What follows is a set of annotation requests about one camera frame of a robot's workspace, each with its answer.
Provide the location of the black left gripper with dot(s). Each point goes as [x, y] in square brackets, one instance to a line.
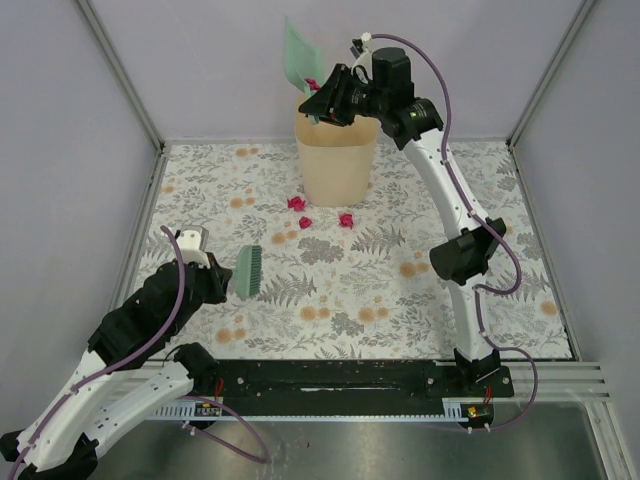
[219, 277]

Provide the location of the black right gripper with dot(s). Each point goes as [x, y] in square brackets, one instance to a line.
[327, 103]

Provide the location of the green hand brush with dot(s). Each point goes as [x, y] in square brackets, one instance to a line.
[247, 274]

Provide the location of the green dustpan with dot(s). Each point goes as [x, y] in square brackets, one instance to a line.
[302, 59]

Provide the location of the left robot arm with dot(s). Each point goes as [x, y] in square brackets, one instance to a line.
[81, 425]

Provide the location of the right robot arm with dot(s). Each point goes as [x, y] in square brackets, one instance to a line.
[385, 92]

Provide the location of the pink paper scrap upper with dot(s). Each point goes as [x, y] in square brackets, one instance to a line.
[311, 87]

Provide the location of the beige waste bin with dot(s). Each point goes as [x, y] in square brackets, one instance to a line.
[335, 162]

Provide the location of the floral table cloth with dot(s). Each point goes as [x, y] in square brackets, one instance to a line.
[367, 291]

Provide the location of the pink paper scrap by bin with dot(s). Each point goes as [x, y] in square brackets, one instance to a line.
[296, 203]

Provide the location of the pink paper scrap middle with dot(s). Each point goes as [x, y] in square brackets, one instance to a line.
[305, 222]

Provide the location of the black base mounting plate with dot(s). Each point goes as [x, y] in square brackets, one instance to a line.
[240, 378]

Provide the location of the pink paper scrap right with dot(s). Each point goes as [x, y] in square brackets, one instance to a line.
[346, 220]

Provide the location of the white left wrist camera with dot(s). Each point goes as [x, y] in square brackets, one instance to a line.
[192, 241]

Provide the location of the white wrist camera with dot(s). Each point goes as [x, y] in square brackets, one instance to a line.
[192, 241]
[361, 51]

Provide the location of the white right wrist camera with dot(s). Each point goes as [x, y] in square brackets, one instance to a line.
[361, 51]

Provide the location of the slotted cable duct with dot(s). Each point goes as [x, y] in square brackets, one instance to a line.
[316, 408]

